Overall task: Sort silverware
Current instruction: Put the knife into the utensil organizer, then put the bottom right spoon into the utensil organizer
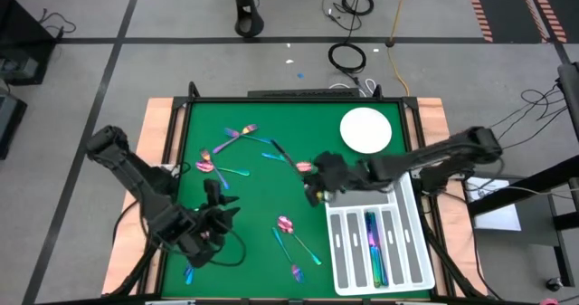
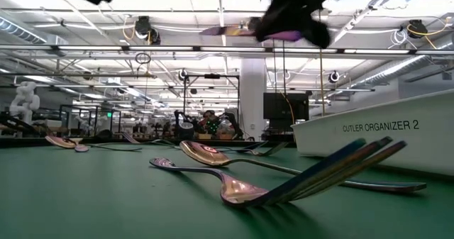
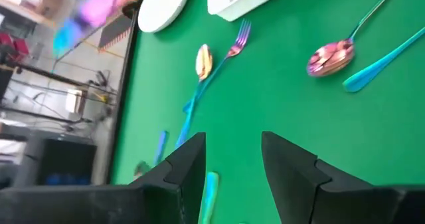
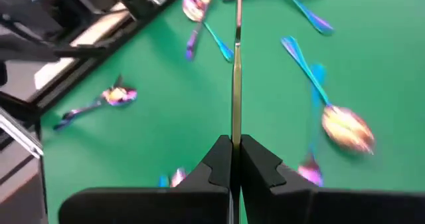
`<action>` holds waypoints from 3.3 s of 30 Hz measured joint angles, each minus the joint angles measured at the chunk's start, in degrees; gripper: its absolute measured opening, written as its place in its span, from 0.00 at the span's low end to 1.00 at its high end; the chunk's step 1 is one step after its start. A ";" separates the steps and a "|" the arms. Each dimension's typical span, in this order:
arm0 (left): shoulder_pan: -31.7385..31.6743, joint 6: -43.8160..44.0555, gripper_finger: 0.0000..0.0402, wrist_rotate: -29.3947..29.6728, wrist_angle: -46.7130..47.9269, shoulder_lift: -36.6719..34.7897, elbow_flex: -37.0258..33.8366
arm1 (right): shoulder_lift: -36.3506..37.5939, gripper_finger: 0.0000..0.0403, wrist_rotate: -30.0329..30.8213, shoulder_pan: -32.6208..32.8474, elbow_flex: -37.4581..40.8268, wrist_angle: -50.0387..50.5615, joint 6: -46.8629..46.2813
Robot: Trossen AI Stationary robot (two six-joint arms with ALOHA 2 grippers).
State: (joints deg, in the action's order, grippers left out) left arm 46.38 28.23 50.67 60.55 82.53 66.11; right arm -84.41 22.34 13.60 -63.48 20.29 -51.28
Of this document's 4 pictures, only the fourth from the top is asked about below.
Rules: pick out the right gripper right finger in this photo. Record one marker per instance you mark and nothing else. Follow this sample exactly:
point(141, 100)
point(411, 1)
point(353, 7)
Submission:
point(332, 210)

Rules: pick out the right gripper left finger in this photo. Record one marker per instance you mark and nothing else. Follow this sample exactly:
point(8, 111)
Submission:
point(149, 207)

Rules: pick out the iridescent rainbow spoon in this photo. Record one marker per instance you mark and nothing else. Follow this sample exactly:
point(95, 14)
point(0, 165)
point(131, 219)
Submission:
point(192, 8)
point(119, 96)
point(347, 127)
point(179, 177)

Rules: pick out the iridescent rainbow knife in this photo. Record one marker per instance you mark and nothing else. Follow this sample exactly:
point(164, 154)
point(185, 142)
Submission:
point(236, 101)

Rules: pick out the green table mat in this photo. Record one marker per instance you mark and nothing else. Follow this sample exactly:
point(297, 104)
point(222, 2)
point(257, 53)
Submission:
point(166, 117)

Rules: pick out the silver aluminium bar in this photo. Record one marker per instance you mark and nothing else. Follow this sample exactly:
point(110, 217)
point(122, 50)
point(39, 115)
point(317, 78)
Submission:
point(20, 134)

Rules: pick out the black table frame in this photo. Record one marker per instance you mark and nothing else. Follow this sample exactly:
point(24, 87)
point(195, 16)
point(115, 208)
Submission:
point(66, 87)

